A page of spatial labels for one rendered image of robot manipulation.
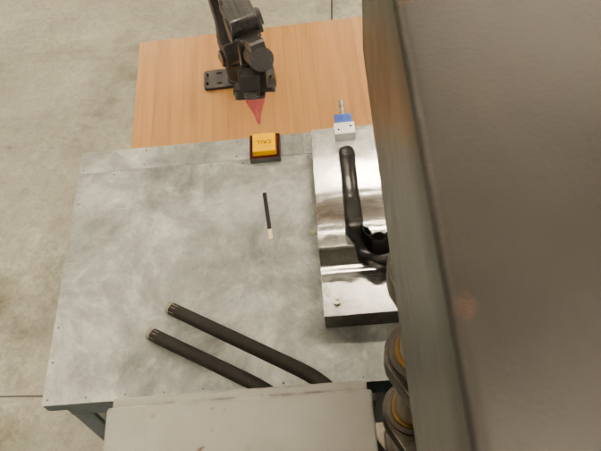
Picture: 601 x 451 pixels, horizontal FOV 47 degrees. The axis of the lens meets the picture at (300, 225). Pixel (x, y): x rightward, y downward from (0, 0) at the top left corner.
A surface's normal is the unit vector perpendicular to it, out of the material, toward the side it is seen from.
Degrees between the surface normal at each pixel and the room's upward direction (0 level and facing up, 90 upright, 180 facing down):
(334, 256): 84
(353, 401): 0
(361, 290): 0
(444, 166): 0
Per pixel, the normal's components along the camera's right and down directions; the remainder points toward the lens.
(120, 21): -0.09, -0.54
